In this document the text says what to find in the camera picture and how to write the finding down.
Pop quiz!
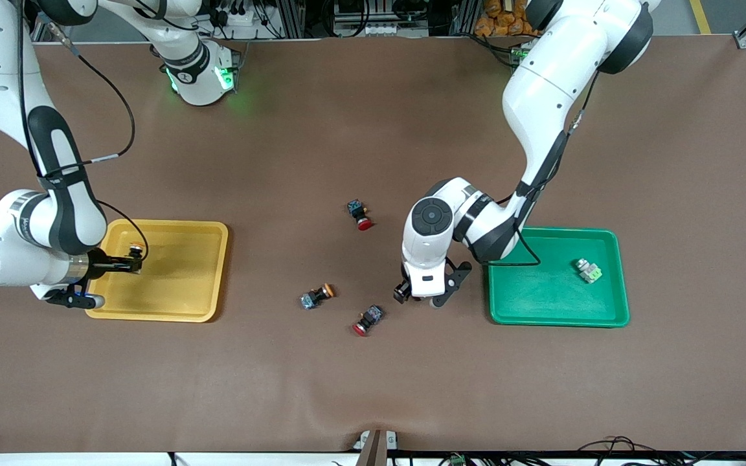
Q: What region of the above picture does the brown table mat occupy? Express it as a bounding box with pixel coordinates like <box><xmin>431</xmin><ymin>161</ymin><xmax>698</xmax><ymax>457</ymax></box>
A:
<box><xmin>0</xmin><ymin>36</ymin><xmax>746</xmax><ymax>454</ymax></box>

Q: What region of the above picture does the green plastic tray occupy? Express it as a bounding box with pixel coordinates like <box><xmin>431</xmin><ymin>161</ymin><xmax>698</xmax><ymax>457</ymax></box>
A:
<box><xmin>486</xmin><ymin>225</ymin><xmax>631</xmax><ymax>328</ymax></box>

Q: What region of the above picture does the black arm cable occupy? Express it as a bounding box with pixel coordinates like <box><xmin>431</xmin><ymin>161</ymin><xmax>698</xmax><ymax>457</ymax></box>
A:
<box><xmin>477</xmin><ymin>68</ymin><xmax>600</xmax><ymax>267</ymax></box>
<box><xmin>17</xmin><ymin>0</ymin><xmax>150</xmax><ymax>263</ymax></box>

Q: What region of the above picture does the metal table clamp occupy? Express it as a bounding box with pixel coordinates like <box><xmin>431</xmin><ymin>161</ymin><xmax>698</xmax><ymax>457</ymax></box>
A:
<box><xmin>354</xmin><ymin>429</ymin><xmax>400</xmax><ymax>466</ymax></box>

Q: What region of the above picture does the white green push button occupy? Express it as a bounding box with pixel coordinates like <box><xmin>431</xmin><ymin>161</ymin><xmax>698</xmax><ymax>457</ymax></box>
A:
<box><xmin>574</xmin><ymin>258</ymin><xmax>604</xmax><ymax>285</ymax></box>

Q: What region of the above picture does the orange bagged items pile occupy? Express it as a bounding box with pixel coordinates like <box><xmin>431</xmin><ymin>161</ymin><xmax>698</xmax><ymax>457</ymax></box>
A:
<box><xmin>475</xmin><ymin>0</ymin><xmax>542</xmax><ymax>38</ymax></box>

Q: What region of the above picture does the black cable bundle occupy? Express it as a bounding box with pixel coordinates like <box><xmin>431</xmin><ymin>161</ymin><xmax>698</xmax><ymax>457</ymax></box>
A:
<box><xmin>577</xmin><ymin>436</ymin><xmax>746</xmax><ymax>466</ymax></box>

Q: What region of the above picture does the yellow plastic tray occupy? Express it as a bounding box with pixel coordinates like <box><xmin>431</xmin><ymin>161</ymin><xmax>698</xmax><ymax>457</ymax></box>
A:
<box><xmin>85</xmin><ymin>219</ymin><xmax>229</xmax><ymax>323</ymax></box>

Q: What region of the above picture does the red black push button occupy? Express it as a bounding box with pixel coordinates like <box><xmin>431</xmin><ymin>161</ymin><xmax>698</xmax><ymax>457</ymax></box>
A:
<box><xmin>346</xmin><ymin>199</ymin><xmax>374</xmax><ymax>232</ymax></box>
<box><xmin>352</xmin><ymin>305</ymin><xmax>385</xmax><ymax>338</ymax></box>

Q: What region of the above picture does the white power strip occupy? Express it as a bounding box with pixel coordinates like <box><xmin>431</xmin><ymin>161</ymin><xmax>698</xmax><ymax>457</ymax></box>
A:
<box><xmin>225</xmin><ymin>5</ymin><xmax>264</xmax><ymax>28</ymax></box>

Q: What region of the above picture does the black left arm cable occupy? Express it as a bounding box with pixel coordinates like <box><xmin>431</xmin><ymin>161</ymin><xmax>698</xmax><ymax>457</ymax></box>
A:
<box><xmin>477</xmin><ymin>68</ymin><xmax>600</xmax><ymax>267</ymax></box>

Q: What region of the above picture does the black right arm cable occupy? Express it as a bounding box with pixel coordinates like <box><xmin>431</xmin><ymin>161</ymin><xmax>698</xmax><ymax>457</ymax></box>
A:
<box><xmin>17</xmin><ymin>0</ymin><xmax>150</xmax><ymax>263</ymax></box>

